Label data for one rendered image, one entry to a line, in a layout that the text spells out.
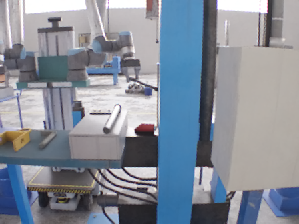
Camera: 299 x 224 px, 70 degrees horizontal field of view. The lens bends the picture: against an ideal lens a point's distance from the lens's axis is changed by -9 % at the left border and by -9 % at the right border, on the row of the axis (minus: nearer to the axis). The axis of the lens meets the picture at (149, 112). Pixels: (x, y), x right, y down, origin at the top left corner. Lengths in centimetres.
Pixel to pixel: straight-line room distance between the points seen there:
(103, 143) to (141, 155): 36
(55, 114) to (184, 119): 163
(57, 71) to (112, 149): 132
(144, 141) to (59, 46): 135
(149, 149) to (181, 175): 28
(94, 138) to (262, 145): 72
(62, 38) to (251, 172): 200
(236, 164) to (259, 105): 17
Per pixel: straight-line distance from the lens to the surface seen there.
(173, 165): 116
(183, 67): 102
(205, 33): 120
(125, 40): 160
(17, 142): 135
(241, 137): 64
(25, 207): 171
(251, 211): 89
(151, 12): 167
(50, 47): 236
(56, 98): 240
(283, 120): 68
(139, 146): 136
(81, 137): 110
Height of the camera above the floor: 157
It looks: 15 degrees down
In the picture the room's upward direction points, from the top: straight up
